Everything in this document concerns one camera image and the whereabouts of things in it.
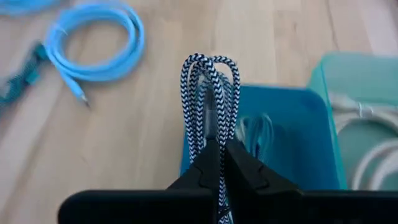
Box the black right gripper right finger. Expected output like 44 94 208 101
224 139 398 224

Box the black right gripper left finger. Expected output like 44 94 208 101
57 139 220 224

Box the navy white braided USB cable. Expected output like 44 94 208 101
180 52 242 224

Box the beige cable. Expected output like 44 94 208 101
328 91 398 191

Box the light blue cable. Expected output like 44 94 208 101
43 1 146 109
0 0 62 16

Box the teal braided USB cable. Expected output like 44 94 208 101
0 42 49 108

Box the blue plastic bin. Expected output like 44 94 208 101
179 84 341 191

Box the translucent green plastic bin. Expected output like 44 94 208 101
306 51 398 191

